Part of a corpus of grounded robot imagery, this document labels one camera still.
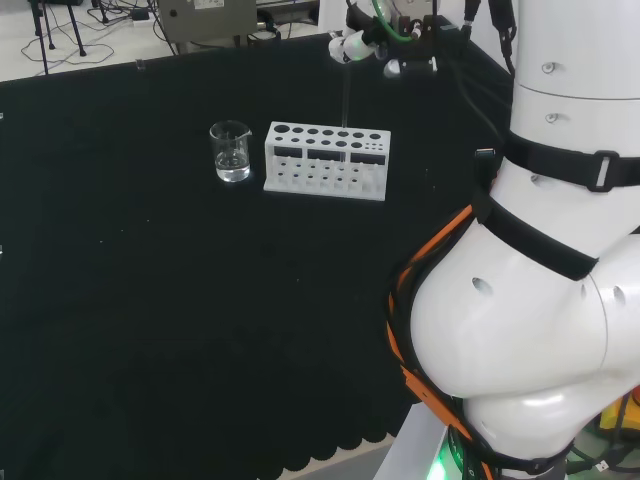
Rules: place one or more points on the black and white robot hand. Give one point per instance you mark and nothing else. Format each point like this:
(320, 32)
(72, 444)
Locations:
(425, 45)

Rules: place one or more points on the clear glass rod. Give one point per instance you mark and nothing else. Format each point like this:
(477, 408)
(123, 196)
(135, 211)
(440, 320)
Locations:
(347, 95)

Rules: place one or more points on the white test tube rack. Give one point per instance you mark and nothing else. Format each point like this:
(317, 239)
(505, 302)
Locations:
(325, 185)

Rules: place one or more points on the small clear glass beaker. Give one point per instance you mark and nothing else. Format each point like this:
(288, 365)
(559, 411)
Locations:
(231, 150)

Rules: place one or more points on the grey metal box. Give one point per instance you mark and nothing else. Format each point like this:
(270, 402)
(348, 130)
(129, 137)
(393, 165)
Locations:
(205, 25)

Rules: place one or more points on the clear tape piece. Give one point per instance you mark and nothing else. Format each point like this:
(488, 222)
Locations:
(140, 64)

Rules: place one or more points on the black bench cloth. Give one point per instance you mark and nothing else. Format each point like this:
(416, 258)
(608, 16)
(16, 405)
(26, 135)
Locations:
(200, 300)

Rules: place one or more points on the black tripod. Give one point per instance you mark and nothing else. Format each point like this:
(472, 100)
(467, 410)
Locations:
(50, 25)

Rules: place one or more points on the yellow stop button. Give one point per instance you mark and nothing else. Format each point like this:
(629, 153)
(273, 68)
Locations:
(612, 412)

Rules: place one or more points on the grey metal base plate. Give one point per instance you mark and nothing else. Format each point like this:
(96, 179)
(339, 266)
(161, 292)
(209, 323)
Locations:
(415, 445)

